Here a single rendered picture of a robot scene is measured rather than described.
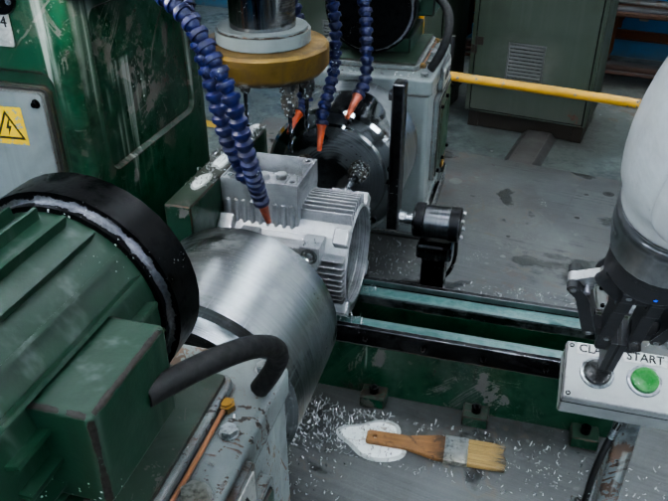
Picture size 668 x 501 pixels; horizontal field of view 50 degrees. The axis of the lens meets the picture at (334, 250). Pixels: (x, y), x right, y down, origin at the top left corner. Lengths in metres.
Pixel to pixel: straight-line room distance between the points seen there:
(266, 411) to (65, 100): 0.51
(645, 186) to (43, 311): 0.39
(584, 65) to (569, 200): 2.39
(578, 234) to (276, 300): 1.00
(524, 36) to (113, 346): 3.83
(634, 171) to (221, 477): 0.37
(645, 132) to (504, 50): 3.77
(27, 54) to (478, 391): 0.78
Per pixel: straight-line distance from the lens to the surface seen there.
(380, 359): 1.13
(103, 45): 1.03
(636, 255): 0.57
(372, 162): 1.27
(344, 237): 1.02
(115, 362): 0.46
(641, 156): 0.49
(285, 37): 0.97
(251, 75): 0.95
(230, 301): 0.77
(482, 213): 1.72
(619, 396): 0.86
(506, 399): 1.14
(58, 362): 0.47
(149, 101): 1.14
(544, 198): 1.82
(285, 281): 0.83
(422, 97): 1.45
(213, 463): 0.60
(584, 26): 4.12
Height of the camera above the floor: 1.60
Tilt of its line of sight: 31 degrees down
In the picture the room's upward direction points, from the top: straight up
